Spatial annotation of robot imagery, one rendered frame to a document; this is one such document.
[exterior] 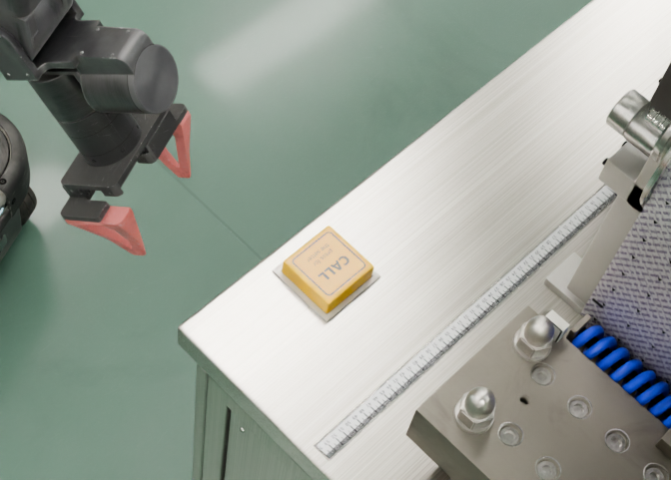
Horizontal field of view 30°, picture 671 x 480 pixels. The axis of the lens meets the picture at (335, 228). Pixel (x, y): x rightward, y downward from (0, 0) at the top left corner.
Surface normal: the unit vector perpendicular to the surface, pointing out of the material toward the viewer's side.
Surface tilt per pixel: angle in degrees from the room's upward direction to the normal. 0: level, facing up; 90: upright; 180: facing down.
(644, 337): 90
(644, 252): 90
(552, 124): 0
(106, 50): 25
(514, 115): 0
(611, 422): 0
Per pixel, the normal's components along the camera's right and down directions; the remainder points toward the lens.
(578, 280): -0.70, 0.56
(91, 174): -0.36, -0.64
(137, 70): 0.86, 0.07
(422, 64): 0.11, -0.52
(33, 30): 0.93, 0.33
